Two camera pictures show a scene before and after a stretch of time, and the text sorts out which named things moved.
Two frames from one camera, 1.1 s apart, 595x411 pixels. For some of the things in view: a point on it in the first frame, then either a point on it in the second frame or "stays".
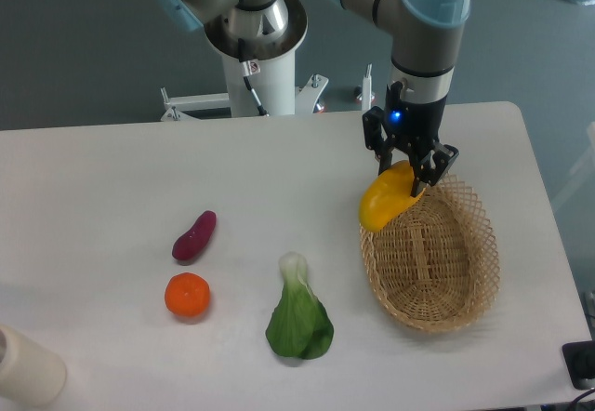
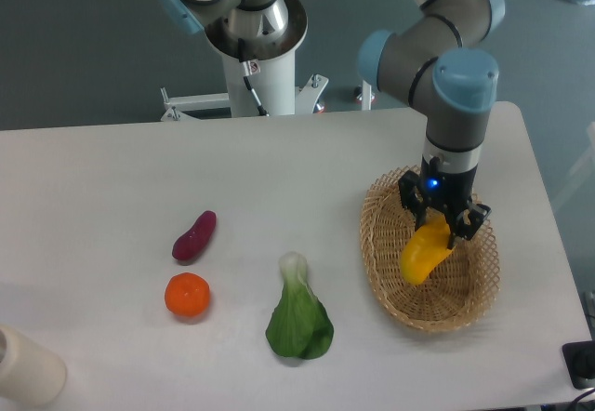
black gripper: [414, 124] -> [446, 191]
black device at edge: [580, 363] stays
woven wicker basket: [435, 269] stays
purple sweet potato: [193, 243] stays
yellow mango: [387, 195] -> [426, 247]
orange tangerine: [188, 295] stays
